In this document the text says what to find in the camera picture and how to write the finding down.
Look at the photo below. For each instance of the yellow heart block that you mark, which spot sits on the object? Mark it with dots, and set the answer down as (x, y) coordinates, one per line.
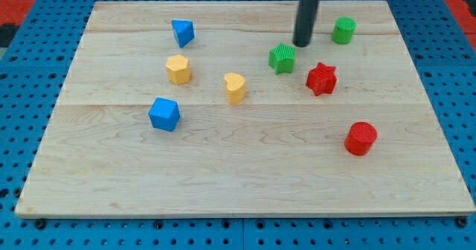
(234, 87)

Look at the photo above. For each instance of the yellow hexagon block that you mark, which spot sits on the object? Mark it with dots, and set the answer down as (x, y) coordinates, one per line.
(178, 69)

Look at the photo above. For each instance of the light wooden board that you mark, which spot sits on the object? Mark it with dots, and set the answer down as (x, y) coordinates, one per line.
(279, 153)

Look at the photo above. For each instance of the green star block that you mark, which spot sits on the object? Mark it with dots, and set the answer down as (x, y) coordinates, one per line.
(281, 59)

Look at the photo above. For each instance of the blue cube block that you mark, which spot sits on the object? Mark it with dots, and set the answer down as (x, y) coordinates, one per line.
(164, 114)

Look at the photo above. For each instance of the red star block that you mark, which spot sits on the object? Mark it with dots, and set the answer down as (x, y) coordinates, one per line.
(322, 79)

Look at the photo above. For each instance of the blue triangle block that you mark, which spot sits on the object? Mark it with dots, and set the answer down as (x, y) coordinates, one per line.
(183, 32)

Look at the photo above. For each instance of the red cylinder block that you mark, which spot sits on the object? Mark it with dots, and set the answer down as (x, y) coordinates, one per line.
(360, 138)

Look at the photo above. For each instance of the green cylinder block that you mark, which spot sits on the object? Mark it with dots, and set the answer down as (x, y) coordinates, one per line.
(343, 30)

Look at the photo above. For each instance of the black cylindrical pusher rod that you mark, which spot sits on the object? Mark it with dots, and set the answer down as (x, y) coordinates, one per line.
(305, 19)

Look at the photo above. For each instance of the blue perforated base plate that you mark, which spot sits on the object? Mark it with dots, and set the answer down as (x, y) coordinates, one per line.
(36, 63)

